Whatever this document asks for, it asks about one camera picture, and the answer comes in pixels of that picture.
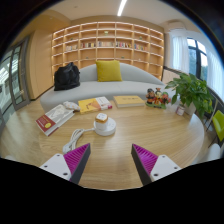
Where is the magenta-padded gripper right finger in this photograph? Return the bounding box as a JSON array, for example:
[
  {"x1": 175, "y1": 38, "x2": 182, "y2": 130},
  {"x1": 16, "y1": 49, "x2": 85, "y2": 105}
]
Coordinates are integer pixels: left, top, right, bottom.
[{"x1": 130, "y1": 143, "x2": 182, "y2": 187}]

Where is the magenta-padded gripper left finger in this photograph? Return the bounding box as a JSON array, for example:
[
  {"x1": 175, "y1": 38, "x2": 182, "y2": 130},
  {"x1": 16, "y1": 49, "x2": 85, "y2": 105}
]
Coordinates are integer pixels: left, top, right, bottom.
[{"x1": 39, "y1": 142, "x2": 92, "y2": 185}]

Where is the white charger with orange band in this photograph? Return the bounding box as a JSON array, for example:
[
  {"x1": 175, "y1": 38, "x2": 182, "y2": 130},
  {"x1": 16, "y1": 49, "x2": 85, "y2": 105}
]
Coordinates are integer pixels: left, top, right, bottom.
[{"x1": 94, "y1": 112, "x2": 110, "y2": 132}]

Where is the red and white book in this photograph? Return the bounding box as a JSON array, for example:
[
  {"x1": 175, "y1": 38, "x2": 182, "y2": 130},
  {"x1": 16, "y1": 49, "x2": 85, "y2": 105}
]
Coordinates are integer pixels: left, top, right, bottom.
[{"x1": 35, "y1": 103, "x2": 76, "y2": 137}]

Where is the white patterned pouch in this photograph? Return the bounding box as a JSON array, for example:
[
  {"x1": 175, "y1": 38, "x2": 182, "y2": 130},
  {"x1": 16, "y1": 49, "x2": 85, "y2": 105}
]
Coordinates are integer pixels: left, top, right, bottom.
[{"x1": 62, "y1": 100, "x2": 81, "y2": 112}]

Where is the yellow and white book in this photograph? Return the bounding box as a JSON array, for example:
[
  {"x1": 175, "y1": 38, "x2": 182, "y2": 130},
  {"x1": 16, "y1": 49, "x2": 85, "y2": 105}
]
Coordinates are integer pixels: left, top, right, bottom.
[{"x1": 77, "y1": 96, "x2": 113, "y2": 115}]

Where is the small red and white cup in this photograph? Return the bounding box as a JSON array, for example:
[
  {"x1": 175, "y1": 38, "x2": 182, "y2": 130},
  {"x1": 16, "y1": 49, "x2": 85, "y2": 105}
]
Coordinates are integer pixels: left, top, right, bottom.
[{"x1": 175, "y1": 104, "x2": 186, "y2": 117}]

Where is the flat yellow book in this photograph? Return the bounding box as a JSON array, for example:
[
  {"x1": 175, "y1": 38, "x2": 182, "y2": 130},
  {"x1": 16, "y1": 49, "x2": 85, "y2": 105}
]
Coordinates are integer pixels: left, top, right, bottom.
[{"x1": 112, "y1": 95, "x2": 146, "y2": 109}]

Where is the colourful figurine group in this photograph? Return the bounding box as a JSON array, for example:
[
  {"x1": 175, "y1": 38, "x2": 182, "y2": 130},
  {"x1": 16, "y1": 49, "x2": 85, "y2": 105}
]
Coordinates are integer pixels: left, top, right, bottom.
[{"x1": 144, "y1": 87, "x2": 172, "y2": 110}]

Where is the grey curved sofa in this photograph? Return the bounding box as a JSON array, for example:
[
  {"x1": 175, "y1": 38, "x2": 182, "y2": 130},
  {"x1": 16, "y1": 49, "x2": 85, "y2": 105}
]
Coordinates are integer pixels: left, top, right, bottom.
[{"x1": 39, "y1": 62, "x2": 176, "y2": 113}]

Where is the green chair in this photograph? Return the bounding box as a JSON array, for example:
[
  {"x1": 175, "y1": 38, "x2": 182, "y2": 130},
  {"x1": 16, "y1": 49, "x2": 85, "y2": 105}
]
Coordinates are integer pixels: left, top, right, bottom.
[{"x1": 211, "y1": 109, "x2": 224, "y2": 143}]

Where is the black bag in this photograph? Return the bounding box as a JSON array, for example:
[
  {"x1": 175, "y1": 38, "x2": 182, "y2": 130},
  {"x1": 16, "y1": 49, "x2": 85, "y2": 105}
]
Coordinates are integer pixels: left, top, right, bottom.
[{"x1": 53, "y1": 61, "x2": 81, "y2": 92}]

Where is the green potted plant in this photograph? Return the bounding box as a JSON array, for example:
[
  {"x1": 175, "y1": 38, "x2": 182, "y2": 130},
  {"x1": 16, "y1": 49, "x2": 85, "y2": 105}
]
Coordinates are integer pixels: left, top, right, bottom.
[{"x1": 164, "y1": 72, "x2": 214, "y2": 118}]

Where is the yellow cushion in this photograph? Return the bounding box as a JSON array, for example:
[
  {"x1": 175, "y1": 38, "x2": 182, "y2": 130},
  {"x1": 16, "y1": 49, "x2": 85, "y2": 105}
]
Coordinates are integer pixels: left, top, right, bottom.
[{"x1": 95, "y1": 59, "x2": 124, "y2": 83}]

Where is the wooden bookshelf unit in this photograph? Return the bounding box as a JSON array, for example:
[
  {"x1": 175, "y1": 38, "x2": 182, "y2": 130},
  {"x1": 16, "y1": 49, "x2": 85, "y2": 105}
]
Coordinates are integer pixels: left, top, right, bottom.
[{"x1": 50, "y1": 21, "x2": 165, "y2": 81}]

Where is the white sheer curtain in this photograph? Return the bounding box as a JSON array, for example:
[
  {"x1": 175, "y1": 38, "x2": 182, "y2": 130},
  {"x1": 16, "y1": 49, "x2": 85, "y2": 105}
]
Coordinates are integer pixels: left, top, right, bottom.
[
  {"x1": 171, "y1": 34, "x2": 190, "y2": 74},
  {"x1": 201, "y1": 34, "x2": 224, "y2": 101}
]

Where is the dark-framed window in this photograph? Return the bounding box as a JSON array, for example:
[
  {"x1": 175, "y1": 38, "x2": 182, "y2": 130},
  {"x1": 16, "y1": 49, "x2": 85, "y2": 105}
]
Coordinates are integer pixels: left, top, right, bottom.
[{"x1": 186, "y1": 37, "x2": 209, "y2": 83}]

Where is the long ceiling light strip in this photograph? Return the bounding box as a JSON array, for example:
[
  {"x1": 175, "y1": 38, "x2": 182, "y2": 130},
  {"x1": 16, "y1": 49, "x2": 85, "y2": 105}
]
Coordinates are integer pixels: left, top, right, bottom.
[{"x1": 116, "y1": 0, "x2": 128, "y2": 17}]

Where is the white power cable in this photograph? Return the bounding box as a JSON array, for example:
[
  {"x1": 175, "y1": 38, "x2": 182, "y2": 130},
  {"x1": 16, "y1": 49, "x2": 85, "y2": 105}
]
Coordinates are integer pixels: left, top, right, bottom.
[{"x1": 62, "y1": 127, "x2": 96, "y2": 154}]

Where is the glass door with grey frame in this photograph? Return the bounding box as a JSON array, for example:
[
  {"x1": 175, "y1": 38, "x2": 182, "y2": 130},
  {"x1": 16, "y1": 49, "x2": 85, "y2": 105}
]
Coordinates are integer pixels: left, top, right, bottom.
[{"x1": 0, "y1": 36, "x2": 32, "y2": 124}]

